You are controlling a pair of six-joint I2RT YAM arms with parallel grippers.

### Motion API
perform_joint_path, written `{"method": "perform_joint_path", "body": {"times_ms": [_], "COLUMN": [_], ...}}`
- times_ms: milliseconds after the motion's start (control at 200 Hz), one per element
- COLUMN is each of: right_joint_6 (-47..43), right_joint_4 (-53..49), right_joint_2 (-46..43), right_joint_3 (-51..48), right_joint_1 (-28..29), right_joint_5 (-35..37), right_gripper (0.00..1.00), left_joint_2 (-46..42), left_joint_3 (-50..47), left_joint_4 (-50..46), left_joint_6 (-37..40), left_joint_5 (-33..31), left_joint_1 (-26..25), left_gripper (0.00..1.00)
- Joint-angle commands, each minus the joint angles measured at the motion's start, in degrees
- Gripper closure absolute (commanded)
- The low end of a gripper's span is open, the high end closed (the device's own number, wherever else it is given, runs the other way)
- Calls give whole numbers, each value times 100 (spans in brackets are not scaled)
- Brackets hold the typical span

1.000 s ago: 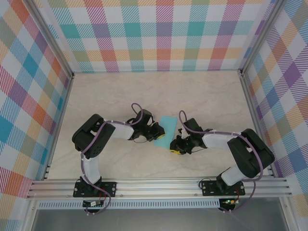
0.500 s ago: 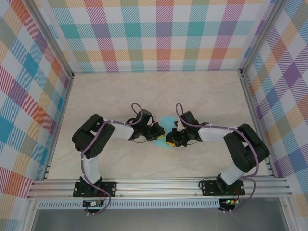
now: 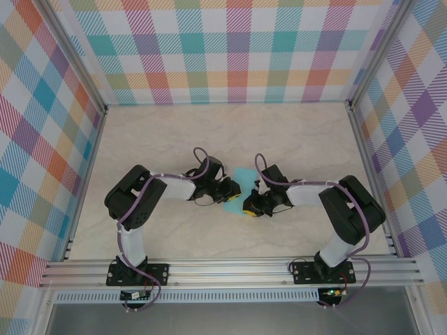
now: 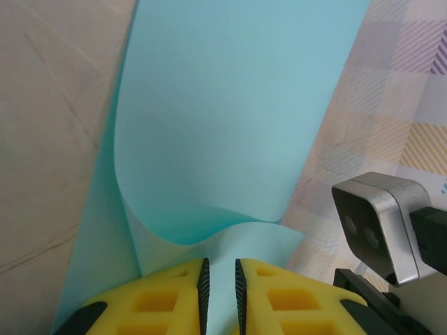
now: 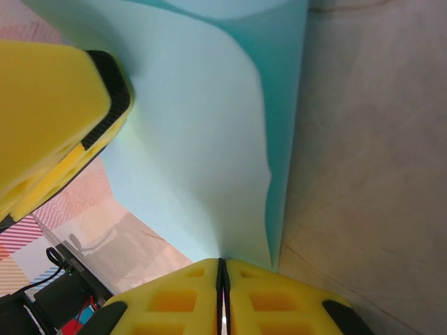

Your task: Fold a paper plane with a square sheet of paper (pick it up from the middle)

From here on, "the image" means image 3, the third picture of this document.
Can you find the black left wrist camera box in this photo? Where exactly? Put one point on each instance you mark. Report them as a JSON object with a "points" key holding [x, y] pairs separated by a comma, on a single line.
{"points": [[214, 167]]}

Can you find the small right circuit board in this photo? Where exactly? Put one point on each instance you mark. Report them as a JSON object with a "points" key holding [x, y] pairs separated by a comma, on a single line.
{"points": [[333, 292]]}

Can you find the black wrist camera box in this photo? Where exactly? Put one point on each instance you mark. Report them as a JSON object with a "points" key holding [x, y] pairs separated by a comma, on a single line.
{"points": [[275, 174], [214, 167]]}

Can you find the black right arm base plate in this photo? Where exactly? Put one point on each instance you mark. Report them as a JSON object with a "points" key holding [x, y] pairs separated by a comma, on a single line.
{"points": [[304, 274]]}

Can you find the teal cloth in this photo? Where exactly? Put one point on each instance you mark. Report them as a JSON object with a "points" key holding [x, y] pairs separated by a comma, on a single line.
{"points": [[244, 178]]}

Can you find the small left circuit board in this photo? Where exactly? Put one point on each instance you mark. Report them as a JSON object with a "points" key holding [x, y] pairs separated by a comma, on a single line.
{"points": [[134, 296]]}

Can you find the aluminium frame post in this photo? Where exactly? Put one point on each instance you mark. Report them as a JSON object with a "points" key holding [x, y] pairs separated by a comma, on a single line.
{"points": [[75, 56], [379, 52]]}

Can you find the small circuit board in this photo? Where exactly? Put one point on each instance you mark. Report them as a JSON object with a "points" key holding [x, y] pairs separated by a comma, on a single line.
{"points": [[333, 292], [134, 296]]}

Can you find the aluminium mounting rail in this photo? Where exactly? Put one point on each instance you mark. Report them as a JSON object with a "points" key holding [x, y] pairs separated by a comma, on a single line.
{"points": [[227, 272]]}

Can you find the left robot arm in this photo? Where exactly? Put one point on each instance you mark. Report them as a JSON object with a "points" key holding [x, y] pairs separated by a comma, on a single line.
{"points": [[174, 188]]}

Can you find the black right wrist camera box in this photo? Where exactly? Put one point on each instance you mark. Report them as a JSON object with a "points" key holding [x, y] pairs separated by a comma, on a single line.
{"points": [[275, 174]]}

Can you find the grey metal sheet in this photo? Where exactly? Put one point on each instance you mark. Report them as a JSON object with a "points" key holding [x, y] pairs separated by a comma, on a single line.
{"points": [[227, 319]]}

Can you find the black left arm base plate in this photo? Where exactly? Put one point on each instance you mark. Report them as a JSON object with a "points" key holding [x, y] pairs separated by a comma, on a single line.
{"points": [[159, 274]]}

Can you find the aluminium side rail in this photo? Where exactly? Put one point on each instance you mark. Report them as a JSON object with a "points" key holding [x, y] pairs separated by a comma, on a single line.
{"points": [[93, 150], [365, 150]]}

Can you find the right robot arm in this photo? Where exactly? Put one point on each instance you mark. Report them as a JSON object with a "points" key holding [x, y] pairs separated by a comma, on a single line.
{"points": [[307, 193]]}

